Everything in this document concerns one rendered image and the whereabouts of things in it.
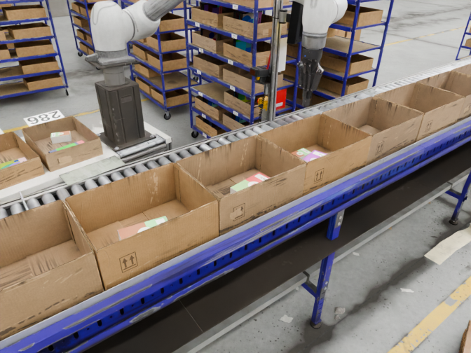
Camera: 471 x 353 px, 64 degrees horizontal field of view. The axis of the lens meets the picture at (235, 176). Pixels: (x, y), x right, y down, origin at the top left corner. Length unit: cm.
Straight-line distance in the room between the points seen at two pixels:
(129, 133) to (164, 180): 83
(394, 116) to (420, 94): 42
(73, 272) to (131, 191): 40
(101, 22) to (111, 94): 35
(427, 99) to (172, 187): 160
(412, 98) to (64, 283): 207
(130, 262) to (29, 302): 26
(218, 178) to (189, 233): 42
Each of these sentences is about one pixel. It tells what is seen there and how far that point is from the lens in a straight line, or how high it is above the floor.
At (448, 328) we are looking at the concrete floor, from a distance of 243.
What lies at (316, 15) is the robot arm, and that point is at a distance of 146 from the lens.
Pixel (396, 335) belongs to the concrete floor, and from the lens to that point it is 229.
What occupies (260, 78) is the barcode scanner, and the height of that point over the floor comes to 103.
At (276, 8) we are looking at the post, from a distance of 226.
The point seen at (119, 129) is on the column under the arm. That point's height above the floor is 85.
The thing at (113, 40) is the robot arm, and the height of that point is 131.
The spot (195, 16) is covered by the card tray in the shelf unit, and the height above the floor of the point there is 117.
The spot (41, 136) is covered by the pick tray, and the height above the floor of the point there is 78.
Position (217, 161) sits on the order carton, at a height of 99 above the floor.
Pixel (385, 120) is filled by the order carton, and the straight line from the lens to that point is 211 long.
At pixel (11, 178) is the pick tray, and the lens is 203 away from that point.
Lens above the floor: 175
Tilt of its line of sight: 33 degrees down
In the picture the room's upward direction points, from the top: 1 degrees clockwise
